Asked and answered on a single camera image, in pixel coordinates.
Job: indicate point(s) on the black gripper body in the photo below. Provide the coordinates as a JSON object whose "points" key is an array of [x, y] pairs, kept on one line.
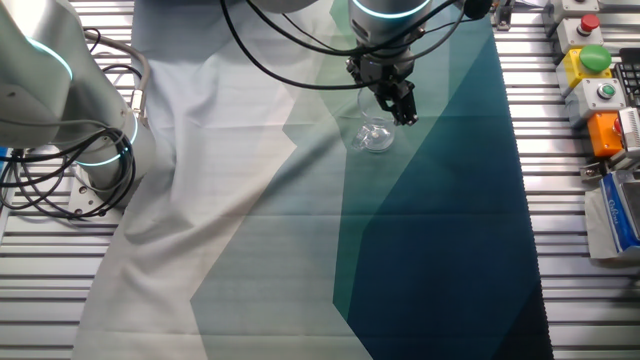
{"points": [[382, 70]]}

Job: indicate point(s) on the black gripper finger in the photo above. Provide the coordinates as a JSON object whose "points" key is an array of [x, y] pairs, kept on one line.
{"points": [[385, 100], [407, 107]]}

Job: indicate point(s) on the clear plastic cup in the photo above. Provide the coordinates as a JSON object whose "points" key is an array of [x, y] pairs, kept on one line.
{"points": [[376, 141]]}

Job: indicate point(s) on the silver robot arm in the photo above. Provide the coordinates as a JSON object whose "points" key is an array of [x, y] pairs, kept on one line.
{"points": [[50, 100]]}

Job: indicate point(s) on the yellow box green button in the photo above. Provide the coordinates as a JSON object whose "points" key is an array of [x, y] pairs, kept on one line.
{"points": [[575, 70]]}

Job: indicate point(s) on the teal gradient tablecloth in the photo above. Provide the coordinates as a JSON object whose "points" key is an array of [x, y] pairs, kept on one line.
{"points": [[280, 240]]}

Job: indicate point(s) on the grey box small green button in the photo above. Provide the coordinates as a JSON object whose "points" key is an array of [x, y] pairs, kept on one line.
{"points": [[592, 102]]}

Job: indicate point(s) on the grey box red button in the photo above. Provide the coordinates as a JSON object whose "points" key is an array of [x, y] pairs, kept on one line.
{"points": [[577, 34]]}

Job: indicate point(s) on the grey control box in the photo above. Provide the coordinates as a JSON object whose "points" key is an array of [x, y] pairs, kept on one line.
{"points": [[570, 7]]}

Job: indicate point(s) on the white ribbed device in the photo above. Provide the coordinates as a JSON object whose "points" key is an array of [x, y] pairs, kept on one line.
{"points": [[631, 127]]}

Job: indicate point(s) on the black keypad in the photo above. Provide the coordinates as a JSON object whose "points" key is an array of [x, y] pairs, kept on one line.
{"points": [[630, 75]]}

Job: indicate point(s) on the blue and white box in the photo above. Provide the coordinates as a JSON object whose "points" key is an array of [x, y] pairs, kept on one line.
{"points": [[597, 235]]}

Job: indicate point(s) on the blue tissue pack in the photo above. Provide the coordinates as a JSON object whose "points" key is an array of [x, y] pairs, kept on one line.
{"points": [[617, 212]]}

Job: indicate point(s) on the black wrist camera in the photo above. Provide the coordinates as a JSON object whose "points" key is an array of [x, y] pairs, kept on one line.
{"points": [[477, 7]]}

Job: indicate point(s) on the metal clamp bracket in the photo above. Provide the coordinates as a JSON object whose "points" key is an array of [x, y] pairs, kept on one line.
{"points": [[502, 15]]}

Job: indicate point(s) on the orange switch box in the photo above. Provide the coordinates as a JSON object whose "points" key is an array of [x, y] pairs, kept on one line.
{"points": [[602, 135]]}

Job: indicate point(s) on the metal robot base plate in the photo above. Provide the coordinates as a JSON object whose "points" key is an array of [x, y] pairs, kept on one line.
{"points": [[82, 197]]}

